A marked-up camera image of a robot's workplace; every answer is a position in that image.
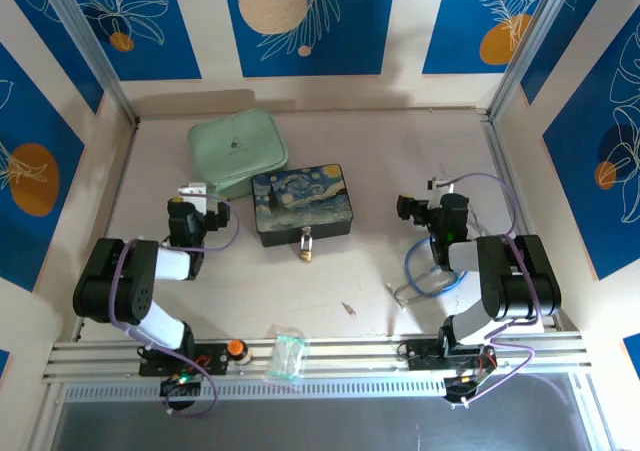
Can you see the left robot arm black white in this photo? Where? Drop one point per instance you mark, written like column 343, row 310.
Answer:
column 125, row 281

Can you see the aluminium right upright post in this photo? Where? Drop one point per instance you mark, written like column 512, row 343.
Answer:
column 530, row 36

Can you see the black left connector box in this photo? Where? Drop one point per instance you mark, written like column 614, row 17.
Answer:
column 182, row 393

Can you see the black right connector box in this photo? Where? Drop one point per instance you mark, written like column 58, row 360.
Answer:
column 457, row 391

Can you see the starry night painted box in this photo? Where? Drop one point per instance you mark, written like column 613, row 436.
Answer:
column 300, row 198

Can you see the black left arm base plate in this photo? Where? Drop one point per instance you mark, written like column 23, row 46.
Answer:
column 210, row 363

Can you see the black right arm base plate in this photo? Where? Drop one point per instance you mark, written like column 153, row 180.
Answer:
column 425, row 358

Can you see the brass padlock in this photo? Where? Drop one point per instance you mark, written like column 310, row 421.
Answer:
column 306, row 251

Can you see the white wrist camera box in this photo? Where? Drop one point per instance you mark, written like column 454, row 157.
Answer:
column 192, row 192
column 440, row 183

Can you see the mint green zip case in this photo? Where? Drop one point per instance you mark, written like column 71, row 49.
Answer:
column 235, row 146

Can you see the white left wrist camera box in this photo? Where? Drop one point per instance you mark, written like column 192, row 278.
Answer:
column 192, row 192

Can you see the aluminium front frame rail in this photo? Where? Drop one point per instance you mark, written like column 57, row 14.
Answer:
column 350, row 353

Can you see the aluminium left upright post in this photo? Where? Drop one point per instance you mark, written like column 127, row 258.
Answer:
column 85, row 36

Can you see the aluminium upright post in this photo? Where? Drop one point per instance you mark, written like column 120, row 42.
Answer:
column 85, row 36
column 530, row 36

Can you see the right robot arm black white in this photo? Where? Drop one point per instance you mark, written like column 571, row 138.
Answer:
column 520, row 281

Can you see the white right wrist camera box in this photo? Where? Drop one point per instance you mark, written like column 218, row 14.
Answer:
column 440, row 183

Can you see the black connector box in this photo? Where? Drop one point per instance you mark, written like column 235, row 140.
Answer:
column 457, row 391
column 182, row 393

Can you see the blue tube stethoscope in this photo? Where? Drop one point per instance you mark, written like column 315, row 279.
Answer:
column 411, row 271

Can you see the clear plastic bag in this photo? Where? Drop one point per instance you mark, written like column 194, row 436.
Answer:
column 287, row 353

